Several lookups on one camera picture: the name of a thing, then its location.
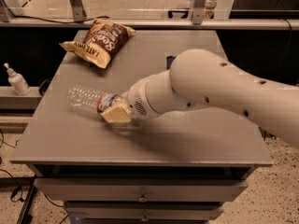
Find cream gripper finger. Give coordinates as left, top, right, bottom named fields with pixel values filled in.
left=102, top=105, right=132, bottom=123

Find clear plastic water bottle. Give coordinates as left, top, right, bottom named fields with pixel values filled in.
left=66, top=85, right=122, bottom=114

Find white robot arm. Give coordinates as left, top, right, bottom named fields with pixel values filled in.
left=102, top=49, right=299, bottom=147

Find dark blue rxbar wrapper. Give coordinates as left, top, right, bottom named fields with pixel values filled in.
left=166, top=56, right=176, bottom=70

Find white pump dispenser bottle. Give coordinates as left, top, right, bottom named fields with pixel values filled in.
left=4, top=63, right=30, bottom=96

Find brown chip bag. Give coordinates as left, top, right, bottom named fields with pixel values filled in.
left=60, top=19, right=135, bottom=69

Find grey drawer cabinet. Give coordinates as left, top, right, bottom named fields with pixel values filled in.
left=12, top=30, right=272, bottom=224

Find top grey drawer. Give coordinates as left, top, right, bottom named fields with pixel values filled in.
left=35, top=178, right=248, bottom=203

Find grey drawer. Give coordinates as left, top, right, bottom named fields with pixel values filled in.
left=64, top=202, right=223, bottom=220
left=35, top=178, right=248, bottom=203

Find lower grey drawer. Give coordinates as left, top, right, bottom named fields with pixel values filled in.
left=64, top=202, right=223, bottom=220

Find black cable on rail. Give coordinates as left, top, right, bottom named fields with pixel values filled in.
left=6, top=7, right=110, bottom=25

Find left metal frame post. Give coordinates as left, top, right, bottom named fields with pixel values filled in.
left=69, top=0, right=87, bottom=22

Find metal frame post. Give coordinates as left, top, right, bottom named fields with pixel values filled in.
left=192, top=0, right=206, bottom=25
left=69, top=0, right=87, bottom=22

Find black floor cables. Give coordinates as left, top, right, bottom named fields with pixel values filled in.
left=0, top=129, right=71, bottom=224

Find right metal frame post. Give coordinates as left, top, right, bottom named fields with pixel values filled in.
left=192, top=0, right=206, bottom=25

